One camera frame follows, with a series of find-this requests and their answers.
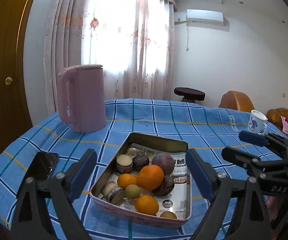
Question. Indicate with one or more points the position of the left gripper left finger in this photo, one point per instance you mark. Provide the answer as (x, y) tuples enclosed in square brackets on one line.
[(31, 218)]

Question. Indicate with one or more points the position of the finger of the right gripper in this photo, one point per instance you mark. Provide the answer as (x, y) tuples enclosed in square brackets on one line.
[(244, 159), (259, 138)]

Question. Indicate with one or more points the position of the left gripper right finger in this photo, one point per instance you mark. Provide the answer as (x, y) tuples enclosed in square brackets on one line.
[(250, 218)]

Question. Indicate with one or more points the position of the yellow-green longan fruit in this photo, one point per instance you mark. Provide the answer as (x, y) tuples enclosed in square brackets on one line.
[(133, 191)]

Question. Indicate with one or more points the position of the large orange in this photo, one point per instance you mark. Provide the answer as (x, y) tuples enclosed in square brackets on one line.
[(150, 177)]

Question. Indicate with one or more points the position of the dark brown mangosteen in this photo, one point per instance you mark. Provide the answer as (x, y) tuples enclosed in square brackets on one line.
[(165, 188)]

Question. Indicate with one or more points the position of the person's right hand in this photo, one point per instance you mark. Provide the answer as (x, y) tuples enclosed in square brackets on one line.
[(273, 205)]

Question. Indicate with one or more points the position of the black smartphone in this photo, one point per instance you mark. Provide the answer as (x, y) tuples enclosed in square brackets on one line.
[(42, 166)]

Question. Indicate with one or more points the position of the white blue printed mug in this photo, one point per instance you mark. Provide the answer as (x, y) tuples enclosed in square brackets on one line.
[(257, 122)]

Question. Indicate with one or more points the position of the small orange near gripper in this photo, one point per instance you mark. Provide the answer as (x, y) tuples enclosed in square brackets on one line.
[(126, 179)]

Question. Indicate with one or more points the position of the dark purple fruit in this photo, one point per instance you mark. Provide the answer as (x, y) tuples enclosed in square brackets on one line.
[(140, 161)]

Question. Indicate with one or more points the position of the pink tin box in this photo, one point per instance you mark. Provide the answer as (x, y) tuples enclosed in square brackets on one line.
[(150, 141)]

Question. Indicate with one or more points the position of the brown leather armchair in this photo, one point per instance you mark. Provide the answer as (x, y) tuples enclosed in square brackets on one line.
[(237, 101)]

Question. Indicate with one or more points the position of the pink electric kettle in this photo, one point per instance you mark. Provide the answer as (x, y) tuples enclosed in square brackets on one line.
[(80, 91)]

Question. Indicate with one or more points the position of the yellow-green fruit in box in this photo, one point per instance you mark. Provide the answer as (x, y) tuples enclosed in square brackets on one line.
[(168, 214)]

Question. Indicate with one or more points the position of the purple round fruit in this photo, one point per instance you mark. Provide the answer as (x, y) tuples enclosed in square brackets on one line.
[(164, 161)]

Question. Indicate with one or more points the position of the brown wooden door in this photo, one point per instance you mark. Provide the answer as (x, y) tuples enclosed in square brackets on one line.
[(14, 115)]

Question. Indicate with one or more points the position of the dark round stool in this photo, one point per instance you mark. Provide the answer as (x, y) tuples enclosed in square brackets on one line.
[(189, 94)]

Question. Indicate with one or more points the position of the white air conditioner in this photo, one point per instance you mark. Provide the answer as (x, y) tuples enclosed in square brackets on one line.
[(205, 17)]

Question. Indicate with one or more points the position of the sheer floral curtain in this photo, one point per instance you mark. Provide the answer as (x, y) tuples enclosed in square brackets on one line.
[(132, 39)]

